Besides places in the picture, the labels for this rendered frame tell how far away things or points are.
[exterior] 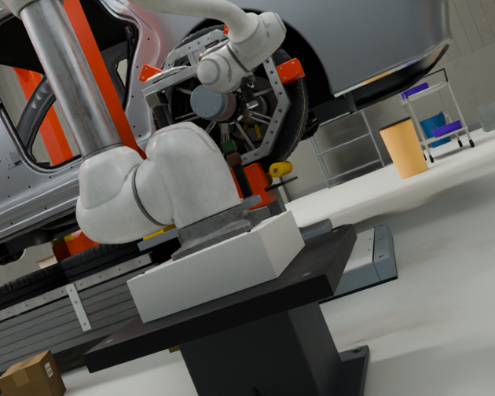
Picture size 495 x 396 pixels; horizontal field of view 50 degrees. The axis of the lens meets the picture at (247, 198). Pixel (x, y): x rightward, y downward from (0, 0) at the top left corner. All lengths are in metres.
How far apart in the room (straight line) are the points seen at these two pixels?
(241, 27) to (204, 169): 0.55
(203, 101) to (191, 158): 0.95
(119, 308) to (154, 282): 1.34
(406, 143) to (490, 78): 4.96
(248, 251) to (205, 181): 0.19
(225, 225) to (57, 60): 0.54
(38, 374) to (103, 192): 1.11
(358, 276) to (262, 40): 0.88
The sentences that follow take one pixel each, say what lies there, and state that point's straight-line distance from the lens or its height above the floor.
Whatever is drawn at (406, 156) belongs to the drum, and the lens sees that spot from 5.71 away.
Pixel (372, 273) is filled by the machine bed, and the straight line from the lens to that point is 1.92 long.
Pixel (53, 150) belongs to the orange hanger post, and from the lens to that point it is 5.67.
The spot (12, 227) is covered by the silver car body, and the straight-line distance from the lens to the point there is 3.21.
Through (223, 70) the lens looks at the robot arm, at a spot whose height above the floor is 0.82.
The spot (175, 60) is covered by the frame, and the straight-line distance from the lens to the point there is 2.25.
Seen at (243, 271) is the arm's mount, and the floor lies 0.33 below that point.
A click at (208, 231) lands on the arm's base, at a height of 0.42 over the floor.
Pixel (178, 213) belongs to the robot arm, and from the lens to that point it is 1.13.
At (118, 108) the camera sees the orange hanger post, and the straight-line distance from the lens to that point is 2.34.
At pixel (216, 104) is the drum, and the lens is 2.03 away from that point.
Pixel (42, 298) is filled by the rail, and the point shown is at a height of 0.37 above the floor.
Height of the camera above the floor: 0.47
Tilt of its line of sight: level
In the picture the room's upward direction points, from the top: 22 degrees counter-clockwise
